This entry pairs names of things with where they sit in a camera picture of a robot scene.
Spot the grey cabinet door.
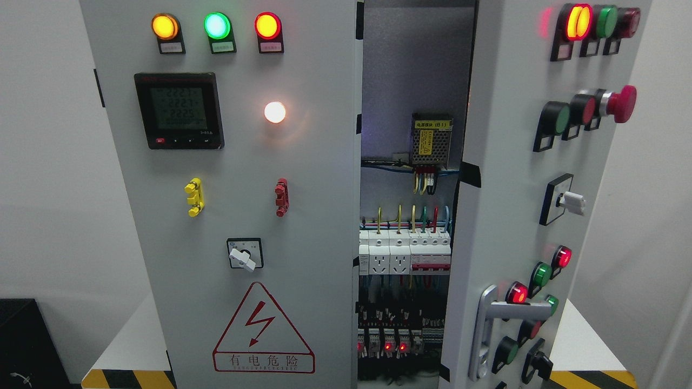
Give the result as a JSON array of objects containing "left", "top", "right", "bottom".
[
  {"left": 439, "top": 1, "right": 651, "bottom": 388},
  {"left": 80, "top": 1, "right": 362, "bottom": 388}
]

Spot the red indicator light left door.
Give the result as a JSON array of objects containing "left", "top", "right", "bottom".
[{"left": 255, "top": 12, "right": 284, "bottom": 53}]

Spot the green indicator light left door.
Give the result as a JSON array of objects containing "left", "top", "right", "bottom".
[{"left": 204, "top": 12, "right": 236, "bottom": 53}]

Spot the yellow indicator light left door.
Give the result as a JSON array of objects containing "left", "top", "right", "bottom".
[{"left": 151, "top": 13, "right": 185, "bottom": 55}]

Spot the red terminal connector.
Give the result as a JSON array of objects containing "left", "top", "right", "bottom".
[{"left": 274, "top": 178, "right": 289, "bottom": 217}]

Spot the white socket breaker row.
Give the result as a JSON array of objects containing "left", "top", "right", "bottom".
[{"left": 359, "top": 228, "right": 451, "bottom": 276}]

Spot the perforated metal power supply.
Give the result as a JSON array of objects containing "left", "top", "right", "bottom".
[{"left": 410, "top": 112, "right": 453, "bottom": 167}]

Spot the white glowing indicator light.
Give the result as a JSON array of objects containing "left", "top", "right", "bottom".
[{"left": 264, "top": 101, "right": 287, "bottom": 124}]

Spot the yellow terminal connector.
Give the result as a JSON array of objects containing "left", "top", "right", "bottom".
[{"left": 184, "top": 177, "right": 205, "bottom": 217}]

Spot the grey cabinet body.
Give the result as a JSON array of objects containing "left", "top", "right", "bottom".
[{"left": 356, "top": 1, "right": 475, "bottom": 388}]

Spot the lower relay terminal row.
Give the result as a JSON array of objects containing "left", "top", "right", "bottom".
[{"left": 355, "top": 303, "right": 445, "bottom": 359}]

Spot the red electric warning triangle sticker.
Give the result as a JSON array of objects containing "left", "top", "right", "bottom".
[{"left": 212, "top": 281, "right": 315, "bottom": 374}]

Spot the black digital power meter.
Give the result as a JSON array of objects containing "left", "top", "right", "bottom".
[{"left": 134, "top": 73, "right": 224, "bottom": 150}]

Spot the red emergency stop button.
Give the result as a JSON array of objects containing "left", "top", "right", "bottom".
[{"left": 595, "top": 85, "right": 637, "bottom": 123}]

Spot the black box at left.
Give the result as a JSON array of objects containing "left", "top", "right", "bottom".
[{"left": 1, "top": 299, "right": 71, "bottom": 388}]

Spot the silver door handle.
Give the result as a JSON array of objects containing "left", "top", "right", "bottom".
[{"left": 469, "top": 285, "right": 552, "bottom": 381}]

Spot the white selector switch right door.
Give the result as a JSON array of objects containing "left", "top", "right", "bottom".
[{"left": 539, "top": 174, "right": 586, "bottom": 226}]

